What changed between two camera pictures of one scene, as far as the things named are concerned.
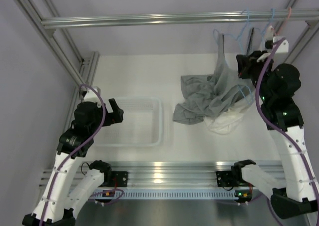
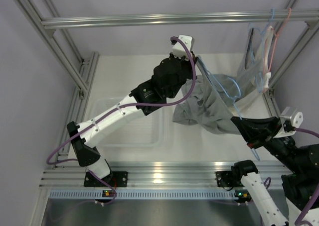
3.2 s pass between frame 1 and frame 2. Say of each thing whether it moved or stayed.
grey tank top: moved
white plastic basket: stayed
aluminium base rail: stayed
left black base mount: stayed
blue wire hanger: moved
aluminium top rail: stayed
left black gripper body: moved
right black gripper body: moved
